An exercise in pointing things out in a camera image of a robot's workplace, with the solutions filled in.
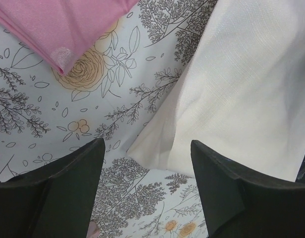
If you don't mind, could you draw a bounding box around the white cloth napkin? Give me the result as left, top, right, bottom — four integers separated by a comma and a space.
127, 0, 305, 181

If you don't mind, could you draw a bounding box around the floral patterned tablecloth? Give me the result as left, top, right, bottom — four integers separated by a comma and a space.
0, 0, 216, 238

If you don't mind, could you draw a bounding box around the pink satin placemat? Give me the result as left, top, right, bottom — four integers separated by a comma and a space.
0, 0, 137, 75

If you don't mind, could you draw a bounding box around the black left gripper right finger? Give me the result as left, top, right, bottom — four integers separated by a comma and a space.
191, 140, 305, 238

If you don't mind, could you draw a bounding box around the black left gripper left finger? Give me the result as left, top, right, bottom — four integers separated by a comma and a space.
0, 138, 105, 238

